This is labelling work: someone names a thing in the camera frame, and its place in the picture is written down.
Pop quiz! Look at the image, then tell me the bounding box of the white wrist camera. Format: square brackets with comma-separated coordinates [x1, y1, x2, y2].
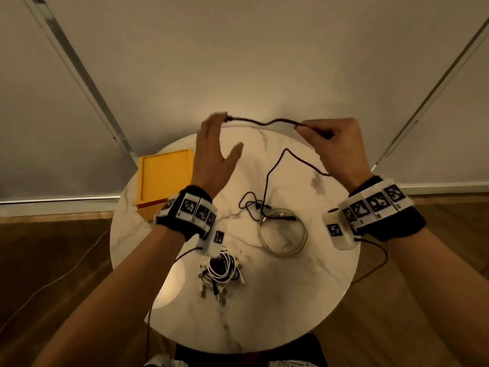
[322, 208, 360, 251]
[195, 221, 227, 257]

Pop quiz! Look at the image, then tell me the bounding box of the white marble table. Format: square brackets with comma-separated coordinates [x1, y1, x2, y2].
[110, 126, 361, 354]

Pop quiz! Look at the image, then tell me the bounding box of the black right camera cable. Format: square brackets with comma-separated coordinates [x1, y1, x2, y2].
[351, 238, 389, 284]

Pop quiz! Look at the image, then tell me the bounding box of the long black cable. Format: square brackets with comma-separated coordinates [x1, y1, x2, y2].
[223, 115, 335, 226]

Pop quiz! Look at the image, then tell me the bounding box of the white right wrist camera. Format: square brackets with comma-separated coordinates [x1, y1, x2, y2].
[322, 208, 360, 251]

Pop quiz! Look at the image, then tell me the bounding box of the thin white floor cable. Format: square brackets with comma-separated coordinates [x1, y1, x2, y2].
[0, 231, 110, 335]

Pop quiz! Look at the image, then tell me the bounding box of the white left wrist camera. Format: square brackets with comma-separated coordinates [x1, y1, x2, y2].
[195, 221, 227, 257]

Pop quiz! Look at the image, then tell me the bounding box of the person's left hand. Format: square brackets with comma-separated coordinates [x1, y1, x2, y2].
[191, 112, 245, 199]

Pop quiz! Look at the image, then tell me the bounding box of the yellow box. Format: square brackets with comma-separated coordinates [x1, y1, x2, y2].
[135, 148, 195, 222]

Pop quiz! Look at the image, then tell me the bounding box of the person's right forearm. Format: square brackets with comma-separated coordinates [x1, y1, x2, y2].
[386, 227, 489, 367]

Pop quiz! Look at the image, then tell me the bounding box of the person's left forearm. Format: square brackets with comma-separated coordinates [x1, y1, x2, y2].
[32, 225, 186, 367]

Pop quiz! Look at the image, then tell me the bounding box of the beige cable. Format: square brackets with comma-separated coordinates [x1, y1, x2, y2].
[258, 208, 309, 258]

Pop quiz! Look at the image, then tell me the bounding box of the short black cable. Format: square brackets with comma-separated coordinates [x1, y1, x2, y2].
[238, 191, 298, 222]

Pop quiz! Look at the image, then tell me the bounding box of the metal blind track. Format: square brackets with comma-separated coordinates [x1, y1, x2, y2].
[372, 17, 489, 172]
[21, 0, 139, 167]

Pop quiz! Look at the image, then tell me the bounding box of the thick black cable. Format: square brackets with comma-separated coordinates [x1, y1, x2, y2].
[208, 257, 232, 299]

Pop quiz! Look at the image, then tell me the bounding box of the black camera cable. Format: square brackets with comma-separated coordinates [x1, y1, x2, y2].
[351, 238, 389, 284]
[145, 246, 203, 363]

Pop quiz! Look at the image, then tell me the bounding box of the black left camera cable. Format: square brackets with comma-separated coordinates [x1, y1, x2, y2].
[145, 246, 203, 363]

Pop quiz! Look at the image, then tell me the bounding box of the metal bottom rail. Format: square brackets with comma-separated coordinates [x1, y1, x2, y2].
[0, 194, 121, 218]
[399, 182, 489, 195]

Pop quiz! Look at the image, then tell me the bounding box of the person's right hand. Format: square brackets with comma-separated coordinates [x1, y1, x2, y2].
[294, 117, 373, 194]

